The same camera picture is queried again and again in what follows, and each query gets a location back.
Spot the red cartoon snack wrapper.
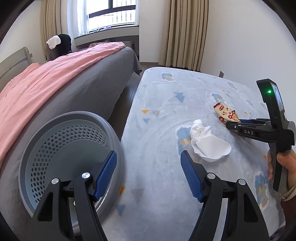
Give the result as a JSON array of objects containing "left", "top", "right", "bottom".
[{"left": 213, "top": 102, "right": 240, "bottom": 124}]

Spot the grey perforated trash basket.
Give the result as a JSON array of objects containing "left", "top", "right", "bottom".
[{"left": 18, "top": 111, "right": 125, "bottom": 221}]

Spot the white cloth sock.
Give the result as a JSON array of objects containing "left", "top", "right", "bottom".
[{"left": 190, "top": 120, "right": 232, "bottom": 163}]

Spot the light blue patterned tablecloth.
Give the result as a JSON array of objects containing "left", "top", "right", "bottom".
[{"left": 101, "top": 66, "right": 290, "bottom": 241}]

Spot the grey bed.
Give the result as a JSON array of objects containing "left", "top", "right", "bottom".
[{"left": 1, "top": 47, "right": 142, "bottom": 240}]

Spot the right beige curtain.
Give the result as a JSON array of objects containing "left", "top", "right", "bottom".
[{"left": 159, "top": 0, "right": 209, "bottom": 71}]

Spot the beige curtain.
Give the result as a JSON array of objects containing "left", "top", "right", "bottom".
[
  {"left": 40, "top": 0, "right": 62, "bottom": 60},
  {"left": 159, "top": 0, "right": 209, "bottom": 71}
]

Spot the pink bed blanket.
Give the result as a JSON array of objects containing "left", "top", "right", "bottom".
[{"left": 1, "top": 42, "right": 126, "bottom": 159}]

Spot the chair with clothes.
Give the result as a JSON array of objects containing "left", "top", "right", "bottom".
[{"left": 45, "top": 34, "right": 72, "bottom": 61}]

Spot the grey window sill bench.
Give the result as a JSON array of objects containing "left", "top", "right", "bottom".
[{"left": 74, "top": 26, "right": 139, "bottom": 57}]

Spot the grey headboard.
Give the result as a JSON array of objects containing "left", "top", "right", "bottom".
[{"left": 0, "top": 47, "right": 33, "bottom": 91}]

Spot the window with railing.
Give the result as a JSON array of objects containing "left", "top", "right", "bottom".
[{"left": 86, "top": 0, "right": 137, "bottom": 32}]

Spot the left beige curtain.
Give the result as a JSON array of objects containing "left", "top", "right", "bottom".
[{"left": 40, "top": 0, "right": 62, "bottom": 60}]

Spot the white sheer curtain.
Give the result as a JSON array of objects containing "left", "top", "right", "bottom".
[{"left": 72, "top": 0, "right": 88, "bottom": 38}]

